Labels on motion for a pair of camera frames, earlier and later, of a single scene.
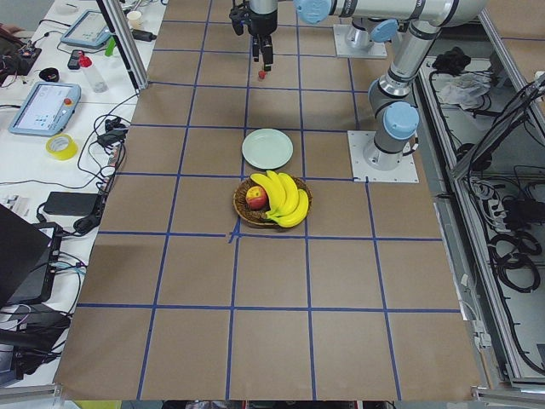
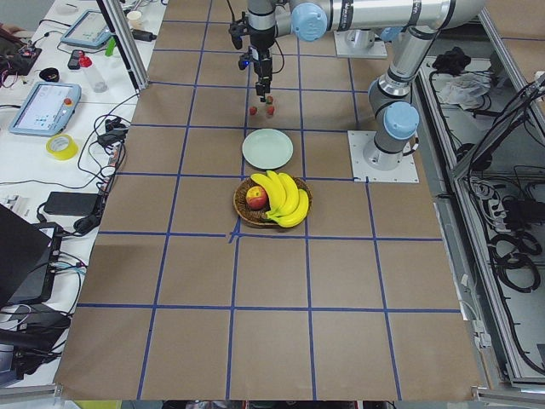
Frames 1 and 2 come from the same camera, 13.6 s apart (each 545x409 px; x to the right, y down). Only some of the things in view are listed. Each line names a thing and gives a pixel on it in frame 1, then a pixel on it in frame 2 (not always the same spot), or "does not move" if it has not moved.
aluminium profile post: x=128 y=43 does not move
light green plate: x=266 y=148 does not move
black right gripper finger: x=267 y=52 → x=266 y=88
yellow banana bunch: x=289 y=205 does not move
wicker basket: x=259 y=216 does not move
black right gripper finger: x=255 y=48 → x=261 y=91
